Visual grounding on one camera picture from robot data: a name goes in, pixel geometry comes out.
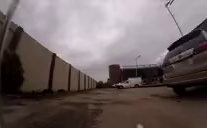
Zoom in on white van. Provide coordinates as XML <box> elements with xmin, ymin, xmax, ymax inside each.
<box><xmin>111</xmin><ymin>76</ymin><xmax>144</xmax><ymax>90</ymax></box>

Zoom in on dark building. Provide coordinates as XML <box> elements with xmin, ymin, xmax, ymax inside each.
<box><xmin>108</xmin><ymin>63</ymin><xmax>165</xmax><ymax>86</ymax></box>

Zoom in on brown dirt road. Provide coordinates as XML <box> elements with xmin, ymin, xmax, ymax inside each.
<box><xmin>0</xmin><ymin>85</ymin><xmax>207</xmax><ymax>128</ymax></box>

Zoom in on leaning pole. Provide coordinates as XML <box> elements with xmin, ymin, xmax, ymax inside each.
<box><xmin>164</xmin><ymin>0</ymin><xmax>185</xmax><ymax>38</ymax></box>

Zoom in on silver car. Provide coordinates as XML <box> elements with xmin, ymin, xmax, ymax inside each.
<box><xmin>161</xmin><ymin>11</ymin><xmax>207</xmax><ymax>97</ymax></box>

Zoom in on dark bush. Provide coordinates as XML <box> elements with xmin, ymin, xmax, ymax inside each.
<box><xmin>0</xmin><ymin>49</ymin><xmax>26</xmax><ymax>94</ymax></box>

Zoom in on pale concrete wall dark posts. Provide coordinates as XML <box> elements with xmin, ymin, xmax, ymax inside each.
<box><xmin>0</xmin><ymin>3</ymin><xmax>98</xmax><ymax>95</ymax></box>

